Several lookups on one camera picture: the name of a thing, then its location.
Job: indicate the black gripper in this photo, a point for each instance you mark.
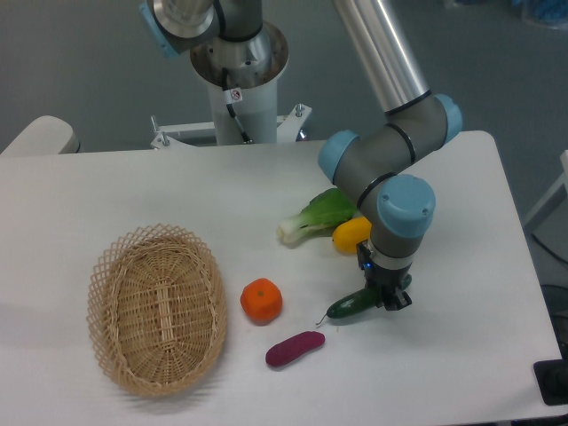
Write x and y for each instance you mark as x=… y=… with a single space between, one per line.
x=384 y=270

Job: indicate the green cucumber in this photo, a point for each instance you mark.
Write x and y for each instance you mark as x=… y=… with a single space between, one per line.
x=358 y=302

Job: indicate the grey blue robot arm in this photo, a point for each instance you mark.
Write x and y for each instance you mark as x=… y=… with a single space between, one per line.
x=371 y=172

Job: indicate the yellow lemon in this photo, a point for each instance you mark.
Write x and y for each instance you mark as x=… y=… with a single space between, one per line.
x=348 y=235

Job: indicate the green bok choy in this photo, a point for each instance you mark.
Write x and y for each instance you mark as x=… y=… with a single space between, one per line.
x=326 y=211

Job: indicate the purple sweet potato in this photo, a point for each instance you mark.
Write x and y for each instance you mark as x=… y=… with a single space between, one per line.
x=293 y=348

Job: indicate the orange tangerine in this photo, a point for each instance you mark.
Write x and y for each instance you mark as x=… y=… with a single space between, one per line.
x=261 y=301

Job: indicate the black device at table edge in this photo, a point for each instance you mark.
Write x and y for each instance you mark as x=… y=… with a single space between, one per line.
x=551 y=377

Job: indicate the woven wicker basket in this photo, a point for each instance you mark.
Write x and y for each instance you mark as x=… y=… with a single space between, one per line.
x=156 y=315

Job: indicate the white chair armrest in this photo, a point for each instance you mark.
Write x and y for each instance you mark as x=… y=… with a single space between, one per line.
x=46 y=135

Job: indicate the white metal frame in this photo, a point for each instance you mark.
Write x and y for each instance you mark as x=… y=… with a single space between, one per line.
x=549 y=201

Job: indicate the white base bracket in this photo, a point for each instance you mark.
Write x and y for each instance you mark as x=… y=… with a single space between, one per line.
x=289 y=129

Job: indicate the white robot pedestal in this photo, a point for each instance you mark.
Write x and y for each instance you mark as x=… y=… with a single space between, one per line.
x=242 y=80

